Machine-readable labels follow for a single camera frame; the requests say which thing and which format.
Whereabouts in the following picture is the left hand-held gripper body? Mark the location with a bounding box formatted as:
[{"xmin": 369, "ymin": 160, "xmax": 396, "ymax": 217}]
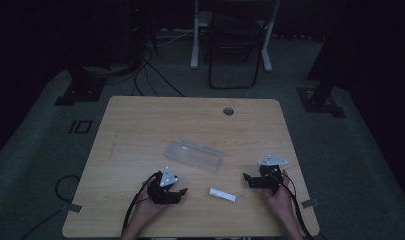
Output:
[{"xmin": 146, "ymin": 166, "xmax": 183, "ymax": 205}]

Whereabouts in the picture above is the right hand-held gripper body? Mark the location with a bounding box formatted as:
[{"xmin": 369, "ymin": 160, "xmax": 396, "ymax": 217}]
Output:
[{"xmin": 249, "ymin": 154, "xmax": 289, "ymax": 196}]

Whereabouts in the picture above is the person's left hand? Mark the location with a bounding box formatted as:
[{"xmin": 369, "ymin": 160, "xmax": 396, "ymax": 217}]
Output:
[{"xmin": 132, "ymin": 175, "xmax": 171, "ymax": 225}]

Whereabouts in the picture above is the person's right hand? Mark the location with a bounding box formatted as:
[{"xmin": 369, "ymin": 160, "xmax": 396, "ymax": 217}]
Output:
[{"xmin": 260, "ymin": 169, "xmax": 296, "ymax": 224}]

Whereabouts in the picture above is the small white plastic stick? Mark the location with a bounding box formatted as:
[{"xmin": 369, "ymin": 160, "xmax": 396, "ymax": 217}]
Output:
[{"xmin": 208, "ymin": 187, "xmax": 238, "ymax": 203}]

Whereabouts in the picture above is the clear plastic box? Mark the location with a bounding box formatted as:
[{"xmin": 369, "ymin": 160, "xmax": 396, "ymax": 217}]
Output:
[{"xmin": 162, "ymin": 137, "xmax": 225, "ymax": 174}]

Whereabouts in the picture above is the grey tape piece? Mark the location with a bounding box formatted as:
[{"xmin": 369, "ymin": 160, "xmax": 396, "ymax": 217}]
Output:
[
  {"xmin": 300, "ymin": 198, "xmax": 320, "ymax": 210},
  {"xmin": 59, "ymin": 202, "xmax": 83, "ymax": 214}
]

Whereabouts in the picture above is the black stand with base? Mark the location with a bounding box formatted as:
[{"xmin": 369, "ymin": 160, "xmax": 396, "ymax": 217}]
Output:
[{"xmin": 296, "ymin": 0, "xmax": 348, "ymax": 119}]

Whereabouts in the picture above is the black stand base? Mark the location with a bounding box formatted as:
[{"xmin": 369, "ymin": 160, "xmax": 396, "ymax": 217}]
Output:
[{"xmin": 54, "ymin": 65, "xmax": 108, "ymax": 107}]

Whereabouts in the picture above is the black folding chair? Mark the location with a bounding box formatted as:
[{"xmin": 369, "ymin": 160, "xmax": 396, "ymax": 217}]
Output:
[{"xmin": 207, "ymin": 0, "xmax": 268, "ymax": 91}]

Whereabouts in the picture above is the black looped floor cable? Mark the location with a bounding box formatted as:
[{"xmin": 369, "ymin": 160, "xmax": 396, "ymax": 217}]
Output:
[{"xmin": 19, "ymin": 174, "xmax": 82, "ymax": 240}]

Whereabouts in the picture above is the white desk frame leg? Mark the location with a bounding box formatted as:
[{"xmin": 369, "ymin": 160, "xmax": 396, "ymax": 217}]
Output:
[
  {"xmin": 190, "ymin": 0, "xmax": 201, "ymax": 70},
  {"xmin": 260, "ymin": 0, "xmax": 282, "ymax": 73}
]

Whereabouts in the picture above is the white floor cable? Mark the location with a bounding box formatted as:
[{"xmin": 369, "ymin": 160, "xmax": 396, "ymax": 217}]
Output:
[{"xmin": 146, "ymin": 28, "xmax": 196, "ymax": 48}]

